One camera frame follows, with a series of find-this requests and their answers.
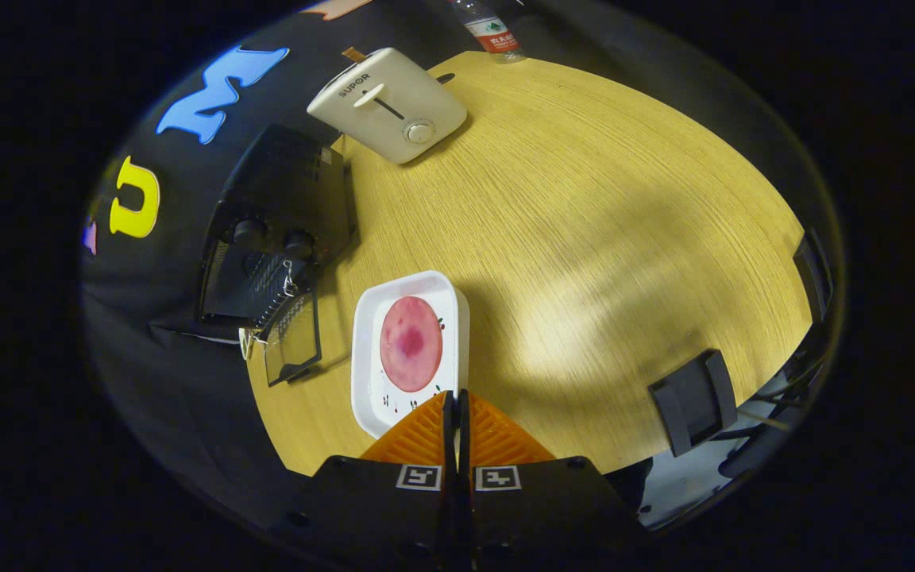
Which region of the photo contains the black table clamp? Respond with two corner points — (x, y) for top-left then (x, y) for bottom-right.
(648, 350), (738, 458)
(793, 229), (833, 323)

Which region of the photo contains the white pop-up toaster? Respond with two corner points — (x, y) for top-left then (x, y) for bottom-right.
(307, 48), (468, 165)

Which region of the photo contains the clear plastic water bottle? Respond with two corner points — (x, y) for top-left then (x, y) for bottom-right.
(450, 0), (527, 64)

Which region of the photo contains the pink ham slice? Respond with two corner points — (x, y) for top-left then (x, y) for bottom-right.
(380, 296), (444, 393)

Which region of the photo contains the white rectangular plate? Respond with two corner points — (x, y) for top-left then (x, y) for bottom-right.
(351, 270), (471, 439)

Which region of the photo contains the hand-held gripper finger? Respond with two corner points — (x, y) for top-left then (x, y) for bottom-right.
(457, 388), (649, 557)
(271, 389), (458, 557)

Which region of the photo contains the black toaster oven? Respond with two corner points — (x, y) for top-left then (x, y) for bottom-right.
(199, 123), (357, 388)

